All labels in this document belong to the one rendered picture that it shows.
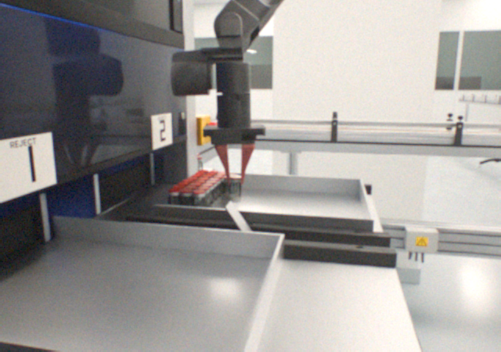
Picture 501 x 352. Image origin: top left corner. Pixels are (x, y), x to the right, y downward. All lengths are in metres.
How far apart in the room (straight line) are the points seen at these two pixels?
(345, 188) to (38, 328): 0.61
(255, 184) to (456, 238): 1.10
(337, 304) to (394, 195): 1.88
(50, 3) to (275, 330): 0.42
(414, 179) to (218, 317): 1.96
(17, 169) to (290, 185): 0.55
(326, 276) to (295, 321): 0.10
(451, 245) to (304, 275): 1.33
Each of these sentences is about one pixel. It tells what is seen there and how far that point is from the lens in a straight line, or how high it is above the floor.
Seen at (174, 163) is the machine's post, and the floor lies 0.93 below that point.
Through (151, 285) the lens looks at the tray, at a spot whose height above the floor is 0.88.
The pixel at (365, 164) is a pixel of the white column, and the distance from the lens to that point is 2.23.
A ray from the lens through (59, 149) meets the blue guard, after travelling 0.51.
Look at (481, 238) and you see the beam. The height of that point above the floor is 0.51.
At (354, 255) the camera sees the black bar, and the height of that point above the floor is 0.89.
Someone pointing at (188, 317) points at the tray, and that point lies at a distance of 0.40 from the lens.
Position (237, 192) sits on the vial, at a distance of 0.67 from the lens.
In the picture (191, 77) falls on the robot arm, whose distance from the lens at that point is 0.63.
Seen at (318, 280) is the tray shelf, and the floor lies 0.88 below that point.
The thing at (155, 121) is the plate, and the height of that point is 1.04.
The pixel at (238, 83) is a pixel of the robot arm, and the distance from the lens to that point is 0.63.
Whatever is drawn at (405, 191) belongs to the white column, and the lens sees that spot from 2.29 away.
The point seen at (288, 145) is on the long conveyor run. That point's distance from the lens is 1.60.
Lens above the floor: 1.10
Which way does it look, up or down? 11 degrees down
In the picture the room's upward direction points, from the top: straight up
